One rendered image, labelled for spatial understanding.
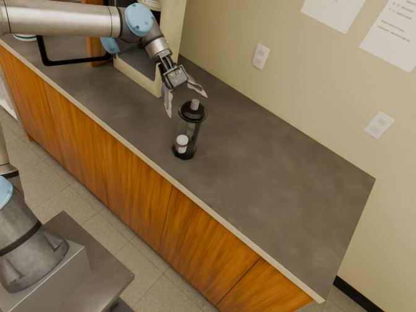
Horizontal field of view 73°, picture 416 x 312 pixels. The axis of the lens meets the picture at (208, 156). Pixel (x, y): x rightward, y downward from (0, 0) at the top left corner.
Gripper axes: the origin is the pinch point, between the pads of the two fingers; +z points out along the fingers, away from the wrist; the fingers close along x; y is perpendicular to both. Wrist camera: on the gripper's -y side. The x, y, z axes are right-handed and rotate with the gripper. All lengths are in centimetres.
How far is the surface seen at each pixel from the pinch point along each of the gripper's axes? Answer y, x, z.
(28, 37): -65, -44, -68
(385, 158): -5, 70, 63
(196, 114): 2.4, 0.8, 3.1
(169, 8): -11.6, 13.7, -36.2
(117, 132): -23.3, -27.1, -5.0
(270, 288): 2, -6, 78
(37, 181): -117, -98, -4
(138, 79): -46, -7, -23
